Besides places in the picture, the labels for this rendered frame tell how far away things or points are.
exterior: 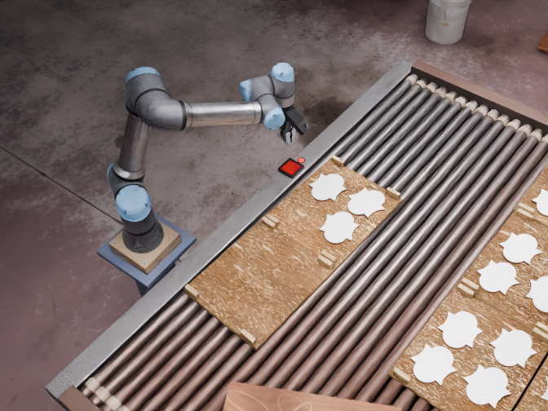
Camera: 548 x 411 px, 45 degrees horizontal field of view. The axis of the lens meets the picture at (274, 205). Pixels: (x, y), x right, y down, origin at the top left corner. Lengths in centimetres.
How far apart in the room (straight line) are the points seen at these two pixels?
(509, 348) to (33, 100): 352
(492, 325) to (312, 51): 292
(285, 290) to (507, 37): 321
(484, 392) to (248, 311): 78
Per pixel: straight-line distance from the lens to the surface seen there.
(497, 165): 277
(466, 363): 221
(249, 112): 218
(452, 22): 479
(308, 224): 245
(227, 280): 233
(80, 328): 348
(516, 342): 227
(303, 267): 234
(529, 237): 252
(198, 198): 383
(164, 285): 238
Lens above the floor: 286
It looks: 50 degrees down
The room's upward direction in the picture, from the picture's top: 4 degrees counter-clockwise
